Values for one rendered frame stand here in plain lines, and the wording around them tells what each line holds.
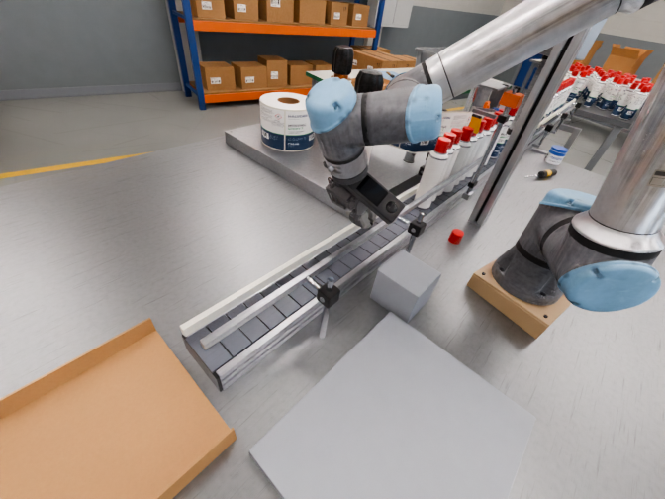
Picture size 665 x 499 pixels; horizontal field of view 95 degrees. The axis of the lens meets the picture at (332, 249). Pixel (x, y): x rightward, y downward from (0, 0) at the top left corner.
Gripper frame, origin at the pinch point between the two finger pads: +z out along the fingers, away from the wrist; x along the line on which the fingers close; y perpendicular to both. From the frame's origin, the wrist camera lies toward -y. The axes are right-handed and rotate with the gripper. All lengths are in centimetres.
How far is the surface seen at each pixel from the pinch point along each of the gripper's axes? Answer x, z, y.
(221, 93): -106, 150, 342
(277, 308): 28.1, -9.9, -0.8
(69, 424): 59, -23, 6
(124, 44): -71, 87, 438
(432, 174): -24.6, 7.3, -1.2
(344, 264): 11.7, -0.2, -1.5
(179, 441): 51, -18, -7
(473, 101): -73, 25, 12
